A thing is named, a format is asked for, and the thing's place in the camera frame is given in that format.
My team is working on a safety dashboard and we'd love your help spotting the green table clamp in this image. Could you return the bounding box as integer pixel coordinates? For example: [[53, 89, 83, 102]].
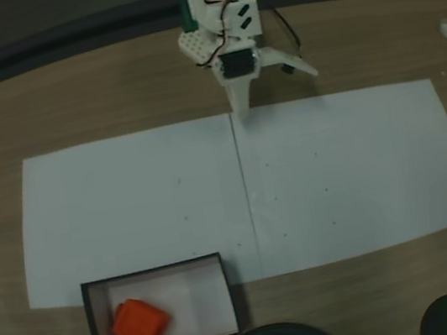
[[178, 0, 201, 34]]

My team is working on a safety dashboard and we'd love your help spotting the orange cube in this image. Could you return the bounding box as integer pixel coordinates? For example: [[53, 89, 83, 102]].
[[107, 292, 175, 335]]

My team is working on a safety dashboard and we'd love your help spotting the dark brown open box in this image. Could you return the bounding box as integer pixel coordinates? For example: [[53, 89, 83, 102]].
[[78, 250, 243, 335]]

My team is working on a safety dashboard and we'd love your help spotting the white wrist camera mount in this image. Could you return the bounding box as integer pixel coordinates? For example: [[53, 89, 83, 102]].
[[257, 38, 321, 86]]

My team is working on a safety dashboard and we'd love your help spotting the grey desk partition panel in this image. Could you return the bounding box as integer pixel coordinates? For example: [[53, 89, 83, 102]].
[[0, 0, 447, 90]]

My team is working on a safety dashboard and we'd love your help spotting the round table cable hole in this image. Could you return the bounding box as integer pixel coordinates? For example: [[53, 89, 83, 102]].
[[414, 295, 447, 335]]

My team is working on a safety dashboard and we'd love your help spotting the white paper sheet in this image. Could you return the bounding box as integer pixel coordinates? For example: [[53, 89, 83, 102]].
[[227, 75, 447, 280], [4, 112, 266, 316]]

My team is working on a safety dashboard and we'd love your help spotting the black camera cable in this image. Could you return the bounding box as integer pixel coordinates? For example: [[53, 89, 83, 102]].
[[272, 4, 306, 62]]

